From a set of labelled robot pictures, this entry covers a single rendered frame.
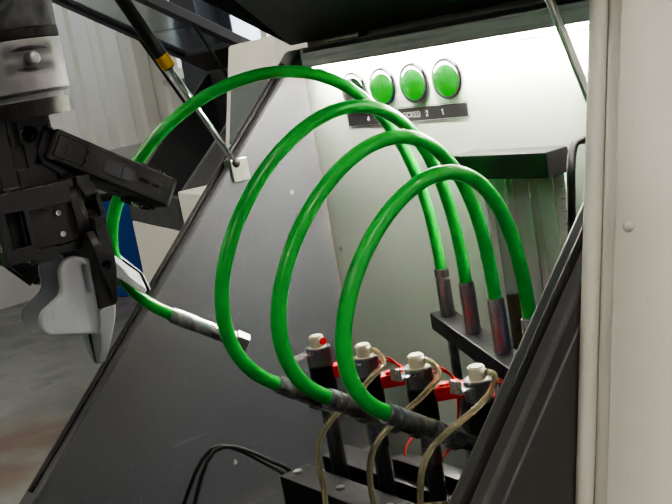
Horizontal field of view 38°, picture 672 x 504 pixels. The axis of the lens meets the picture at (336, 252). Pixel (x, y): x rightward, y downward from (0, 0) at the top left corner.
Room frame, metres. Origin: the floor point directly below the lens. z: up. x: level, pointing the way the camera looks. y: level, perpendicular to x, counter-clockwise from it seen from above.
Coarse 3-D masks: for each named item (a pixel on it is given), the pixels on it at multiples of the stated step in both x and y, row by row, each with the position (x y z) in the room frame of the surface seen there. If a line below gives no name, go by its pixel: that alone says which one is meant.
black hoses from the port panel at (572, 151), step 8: (584, 136) 1.03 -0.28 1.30; (576, 144) 1.02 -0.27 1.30; (568, 152) 1.01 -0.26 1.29; (576, 152) 1.01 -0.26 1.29; (568, 160) 1.01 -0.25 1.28; (568, 168) 1.00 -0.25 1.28; (568, 176) 1.00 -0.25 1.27; (568, 184) 1.00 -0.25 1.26; (568, 192) 1.00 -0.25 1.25; (568, 200) 1.00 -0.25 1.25; (568, 208) 1.00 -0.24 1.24; (568, 216) 1.00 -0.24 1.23; (568, 224) 1.00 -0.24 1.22; (568, 232) 1.00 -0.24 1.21
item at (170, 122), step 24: (264, 72) 1.11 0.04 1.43; (288, 72) 1.12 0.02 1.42; (312, 72) 1.12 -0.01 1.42; (216, 96) 1.10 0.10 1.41; (360, 96) 1.14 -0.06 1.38; (168, 120) 1.08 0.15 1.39; (384, 120) 1.15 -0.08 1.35; (144, 144) 1.07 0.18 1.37; (408, 168) 1.15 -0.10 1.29; (432, 216) 1.16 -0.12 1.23; (432, 240) 1.16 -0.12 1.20; (168, 312) 1.07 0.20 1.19
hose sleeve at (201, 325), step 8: (176, 312) 1.07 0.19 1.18; (184, 312) 1.08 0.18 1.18; (168, 320) 1.07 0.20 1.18; (176, 320) 1.07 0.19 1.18; (184, 320) 1.07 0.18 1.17; (192, 320) 1.07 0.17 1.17; (200, 320) 1.08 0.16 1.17; (208, 320) 1.09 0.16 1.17; (184, 328) 1.08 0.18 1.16; (192, 328) 1.07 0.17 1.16; (200, 328) 1.07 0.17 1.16; (208, 328) 1.08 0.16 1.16; (216, 328) 1.08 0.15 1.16; (208, 336) 1.08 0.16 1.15; (216, 336) 1.08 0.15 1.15
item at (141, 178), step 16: (64, 144) 0.75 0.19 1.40; (80, 144) 0.76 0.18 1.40; (48, 160) 0.75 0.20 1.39; (64, 160) 0.75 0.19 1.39; (80, 160) 0.75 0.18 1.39; (96, 160) 0.76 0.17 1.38; (112, 160) 0.77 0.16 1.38; (128, 160) 0.78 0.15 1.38; (96, 176) 0.76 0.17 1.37; (112, 176) 0.77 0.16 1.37; (128, 176) 0.78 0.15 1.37; (144, 176) 0.79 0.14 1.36; (160, 176) 0.79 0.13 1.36; (112, 192) 0.80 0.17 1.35; (128, 192) 0.78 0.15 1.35; (144, 192) 0.78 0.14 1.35; (160, 192) 0.79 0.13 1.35; (144, 208) 0.81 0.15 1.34
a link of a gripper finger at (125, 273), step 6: (120, 264) 1.04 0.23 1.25; (126, 264) 1.05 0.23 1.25; (120, 270) 1.04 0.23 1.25; (126, 270) 1.04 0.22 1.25; (132, 270) 1.05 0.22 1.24; (120, 276) 1.03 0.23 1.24; (126, 276) 1.04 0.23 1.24; (132, 276) 1.04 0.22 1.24; (138, 276) 1.05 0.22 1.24; (126, 282) 1.04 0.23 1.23; (132, 282) 1.04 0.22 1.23; (138, 282) 1.04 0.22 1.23; (138, 288) 1.04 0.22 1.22; (144, 288) 1.05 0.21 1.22
